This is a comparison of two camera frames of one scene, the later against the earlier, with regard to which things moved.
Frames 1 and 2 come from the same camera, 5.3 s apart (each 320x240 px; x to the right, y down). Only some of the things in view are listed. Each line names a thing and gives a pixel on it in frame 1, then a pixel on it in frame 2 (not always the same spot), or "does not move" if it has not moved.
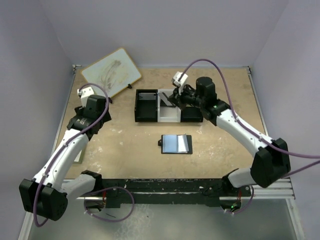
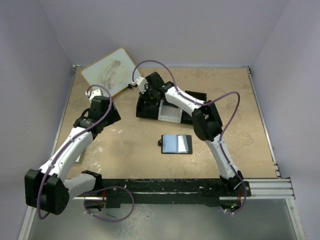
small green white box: (78, 159) does not move
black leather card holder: (176, 144) does not move
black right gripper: (180, 97) → (144, 103)
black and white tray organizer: (154, 105) does not move
